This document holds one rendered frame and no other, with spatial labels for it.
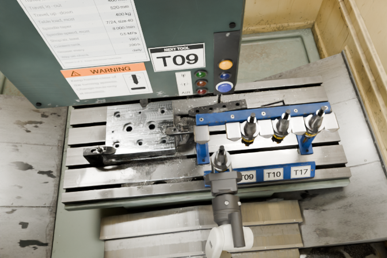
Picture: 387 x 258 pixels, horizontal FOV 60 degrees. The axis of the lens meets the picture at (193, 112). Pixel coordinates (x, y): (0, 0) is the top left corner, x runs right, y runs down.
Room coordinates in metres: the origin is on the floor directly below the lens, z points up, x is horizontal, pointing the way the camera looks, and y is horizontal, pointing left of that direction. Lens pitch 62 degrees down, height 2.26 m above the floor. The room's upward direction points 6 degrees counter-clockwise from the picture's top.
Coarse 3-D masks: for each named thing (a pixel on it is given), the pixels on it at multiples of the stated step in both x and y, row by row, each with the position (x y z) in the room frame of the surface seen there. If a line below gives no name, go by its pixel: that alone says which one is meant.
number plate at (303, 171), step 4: (292, 168) 0.40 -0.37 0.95; (296, 168) 0.40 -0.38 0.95; (300, 168) 0.40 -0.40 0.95; (304, 168) 0.40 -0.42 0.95; (308, 168) 0.40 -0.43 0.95; (292, 172) 0.39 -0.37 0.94; (296, 172) 0.39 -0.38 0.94; (300, 172) 0.39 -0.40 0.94; (304, 172) 0.39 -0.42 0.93; (308, 172) 0.38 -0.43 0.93; (292, 176) 0.38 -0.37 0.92; (296, 176) 0.38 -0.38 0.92; (300, 176) 0.37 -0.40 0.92; (304, 176) 0.37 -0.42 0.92; (308, 176) 0.37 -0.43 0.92
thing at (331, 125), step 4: (332, 112) 0.50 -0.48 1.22; (324, 116) 0.49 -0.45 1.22; (328, 116) 0.49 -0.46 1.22; (332, 116) 0.49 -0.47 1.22; (324, 120) 0.47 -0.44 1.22; (328, 120) 0.47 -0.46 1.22; (332, 120) 0.47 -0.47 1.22; (336, 120) 0.47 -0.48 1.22; (324, 124) 0.46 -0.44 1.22; (328, 124) 0.46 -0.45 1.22; (332, 124) 0.46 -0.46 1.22; (336, 124) 0.45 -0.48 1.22; (324, 128) 0.45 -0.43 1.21; (328, 128) 0.44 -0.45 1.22; (332, 128) 0.44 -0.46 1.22; (336, 128) 0.44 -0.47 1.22
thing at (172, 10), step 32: (0, 0) 0.39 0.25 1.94; (160, 0) 0.38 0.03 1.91; (192, 0) 0.38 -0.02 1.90; (224, 0) 0.38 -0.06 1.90; (0, 32) 0.39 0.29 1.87; (32, 32) 0.39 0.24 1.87; (160, 32) 0.38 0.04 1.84; (192, 32) 0.38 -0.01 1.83; (0, 64) 0.39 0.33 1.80; (32, 64) 0.39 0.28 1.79; (32, 96) 0.39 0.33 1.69; (64, 96) 0.39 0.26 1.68; (128, 96) 0.39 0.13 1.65; (160, 96) 0.38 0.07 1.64
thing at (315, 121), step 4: (316, 112) 0.47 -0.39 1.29; (312, 116) 0.47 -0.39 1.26; (316, 116) 0.46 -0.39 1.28; (320, 116) 0.46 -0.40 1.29; (308, 120) 0.48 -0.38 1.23; (312, 120) 0.46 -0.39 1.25; (316, 120) 0.45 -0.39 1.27; (320, 120) 0.45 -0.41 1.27; (312, 124) 0.45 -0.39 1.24; (316, 124) 0.45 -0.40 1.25; (320, 124) 0.45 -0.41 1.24
